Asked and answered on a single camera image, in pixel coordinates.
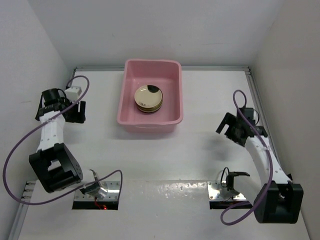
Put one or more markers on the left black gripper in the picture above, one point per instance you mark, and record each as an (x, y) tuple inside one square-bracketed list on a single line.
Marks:
[(78, 117)]

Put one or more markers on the aluminium frame rail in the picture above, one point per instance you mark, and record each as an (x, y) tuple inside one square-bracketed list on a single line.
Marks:
[(22, 210), (258, 103)]

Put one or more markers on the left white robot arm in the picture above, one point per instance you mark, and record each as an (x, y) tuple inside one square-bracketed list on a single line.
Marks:
[(53, 163)]

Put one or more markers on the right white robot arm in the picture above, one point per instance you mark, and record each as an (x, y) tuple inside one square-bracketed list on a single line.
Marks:
[(275, 199)]

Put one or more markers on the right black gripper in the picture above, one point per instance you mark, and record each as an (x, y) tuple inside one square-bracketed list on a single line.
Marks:
[(229, 119)]

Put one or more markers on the right aluminium frame rail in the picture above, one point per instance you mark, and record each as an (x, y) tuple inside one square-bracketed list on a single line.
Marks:
[(258, 103)]

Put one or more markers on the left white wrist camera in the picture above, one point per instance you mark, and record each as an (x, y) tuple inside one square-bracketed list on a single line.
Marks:
[(73, 93)]

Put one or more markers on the pink plastic bin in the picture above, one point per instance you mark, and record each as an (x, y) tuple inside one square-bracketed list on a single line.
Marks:
[(165, 74)]

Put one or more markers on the left aluminium frame rail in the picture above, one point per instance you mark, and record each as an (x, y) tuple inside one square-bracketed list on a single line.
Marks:
[(22, 210)]

